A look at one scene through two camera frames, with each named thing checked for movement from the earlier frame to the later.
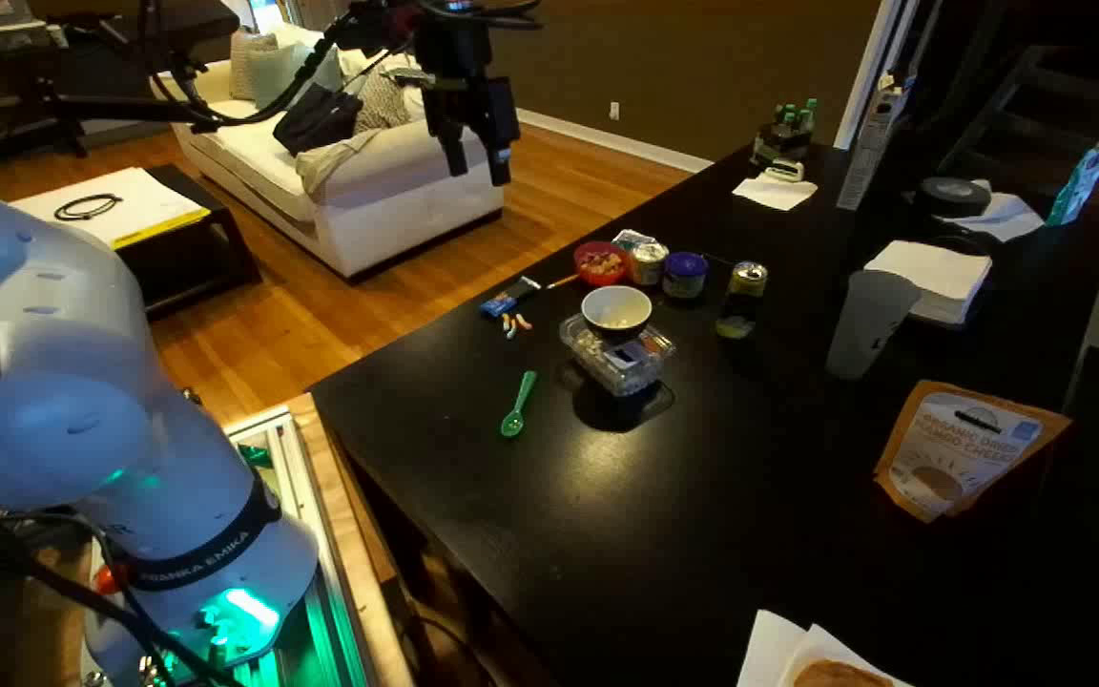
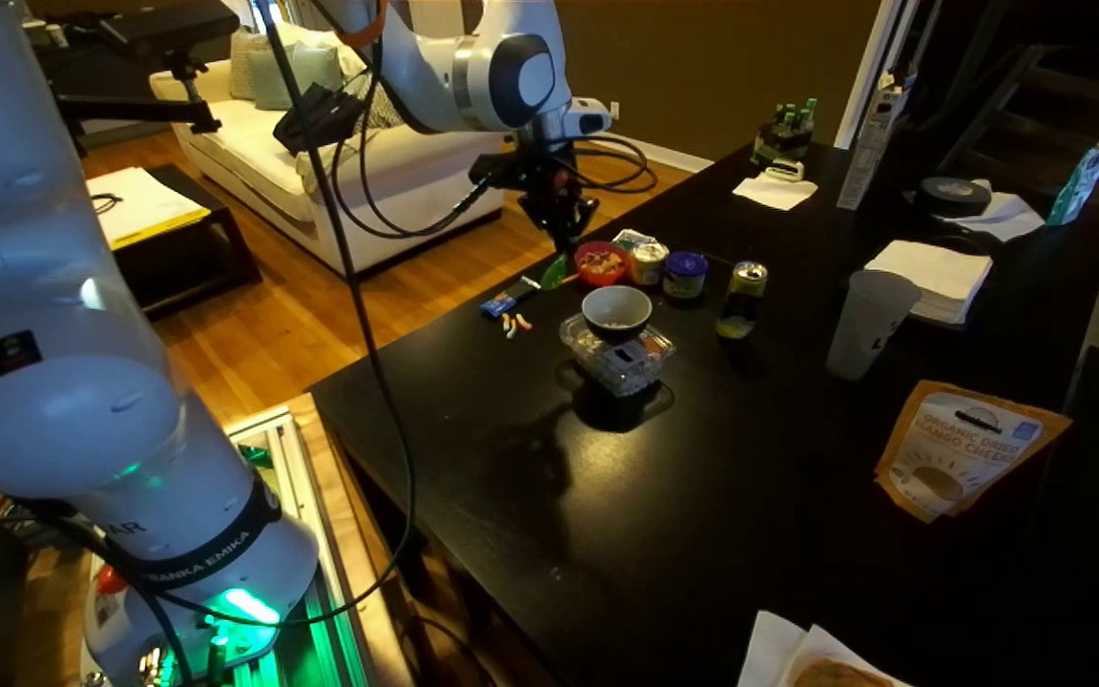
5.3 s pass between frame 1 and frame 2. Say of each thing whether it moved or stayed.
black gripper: moved
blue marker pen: stayed
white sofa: stayed
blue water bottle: stayed
